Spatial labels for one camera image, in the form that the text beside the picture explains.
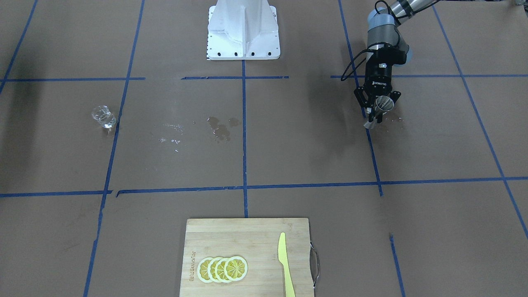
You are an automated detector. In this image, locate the steel jigger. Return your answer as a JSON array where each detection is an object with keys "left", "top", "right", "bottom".
[{"left": 364, "top": 96, "right": 395, "bottom": 130}]

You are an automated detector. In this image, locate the yellow plastic knife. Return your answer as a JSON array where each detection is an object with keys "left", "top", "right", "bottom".
[{"left": 278, "top": 232, "right": 295, "bottom": 297}]

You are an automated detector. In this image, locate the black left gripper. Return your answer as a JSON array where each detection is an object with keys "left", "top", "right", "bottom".
[{"left": 354, "top": 46, "right": 401, "bottom": 124}]

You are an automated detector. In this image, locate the lemon slice nearest knife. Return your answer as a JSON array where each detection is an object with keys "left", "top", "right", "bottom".
[{"left": 224, "top": 256, "right": 248, "bottom": 282}]

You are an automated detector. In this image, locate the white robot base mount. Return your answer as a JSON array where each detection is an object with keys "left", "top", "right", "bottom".
[{"left": 206, "top": 0, "right": 281, "bottom": 61}]

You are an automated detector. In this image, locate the bamboo cutting board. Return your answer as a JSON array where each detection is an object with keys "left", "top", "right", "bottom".
[{"left": 179, "top": 218, "right": 315, "bottom": 297}]

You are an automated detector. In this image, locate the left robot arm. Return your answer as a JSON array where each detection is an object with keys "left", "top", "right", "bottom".
[{"left": 354, "top": 0, "right": 437, "bottom": 129}]

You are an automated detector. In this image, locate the lemon slice farthest from knife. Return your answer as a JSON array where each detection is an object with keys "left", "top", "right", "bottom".
[{"left": 198, "top": 257, "right": 213, "bottom": 283}]

